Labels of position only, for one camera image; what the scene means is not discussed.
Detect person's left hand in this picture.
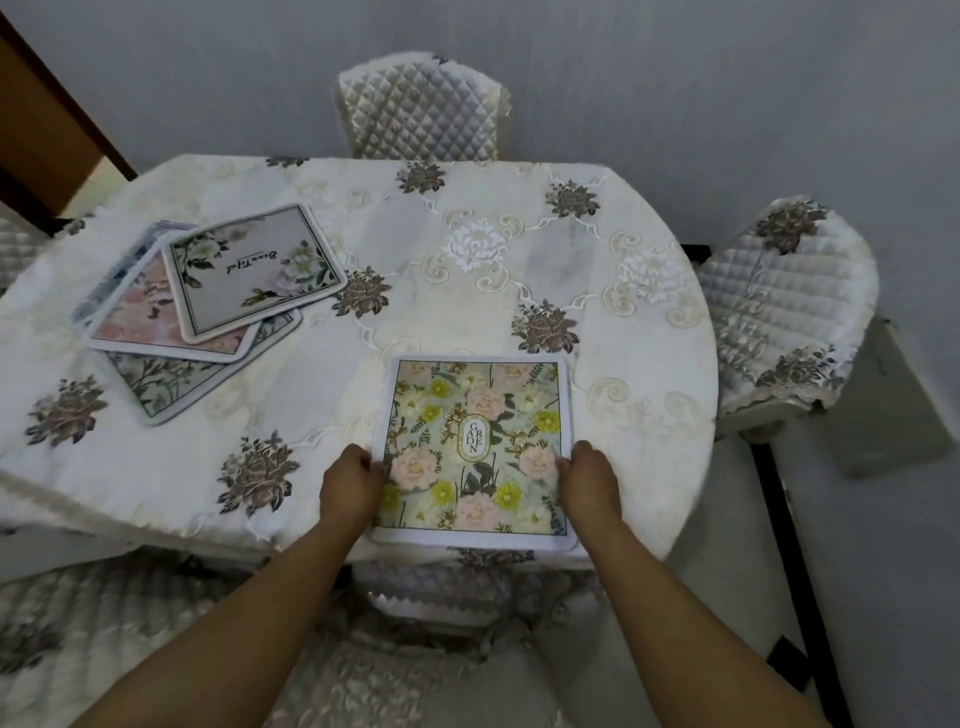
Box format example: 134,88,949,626
320,444,388,537

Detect person's right hand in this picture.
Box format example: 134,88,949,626
556,440,624,537

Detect yellow pink floral placemat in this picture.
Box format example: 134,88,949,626
369,354,579,553

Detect person's left forearm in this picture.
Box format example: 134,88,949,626
71,517,376,728

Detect person's right forearm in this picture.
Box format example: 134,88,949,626
576,519,830,728

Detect cream embroidered floral tablecloth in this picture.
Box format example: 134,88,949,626
0,153,719,573

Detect quilted cream covered chair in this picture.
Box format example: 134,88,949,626
696,195,881,438
334,51,514,163
281,558,610,728
0,216,55,295
0,553,265,728

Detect green leafy placemat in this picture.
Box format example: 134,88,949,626
105,307,304,428

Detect grey placemat with flowers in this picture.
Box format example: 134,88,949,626
161,202,349,347

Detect blue patterned placemat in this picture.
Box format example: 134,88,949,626
71,219,198,326

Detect brown wooden door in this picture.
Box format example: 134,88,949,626
0,11,139,228

